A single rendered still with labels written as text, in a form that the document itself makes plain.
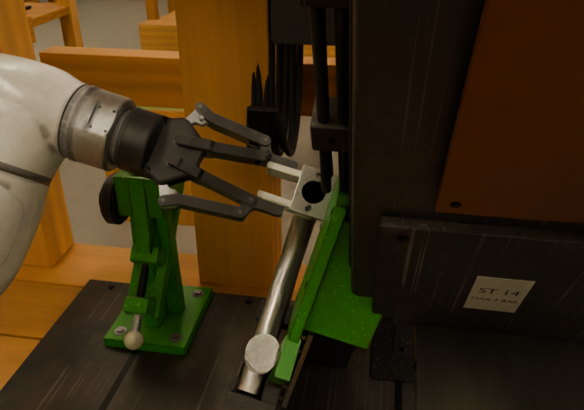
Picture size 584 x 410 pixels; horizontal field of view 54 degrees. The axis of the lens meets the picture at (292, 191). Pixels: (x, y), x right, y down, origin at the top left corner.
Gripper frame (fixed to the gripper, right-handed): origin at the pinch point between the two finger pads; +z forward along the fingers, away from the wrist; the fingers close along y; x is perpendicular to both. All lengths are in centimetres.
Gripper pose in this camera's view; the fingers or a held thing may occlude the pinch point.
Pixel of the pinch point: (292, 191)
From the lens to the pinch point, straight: 65.6
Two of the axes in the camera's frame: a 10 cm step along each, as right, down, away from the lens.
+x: -0.5, 2.6, 9.7
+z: 9.5, 3.1, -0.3
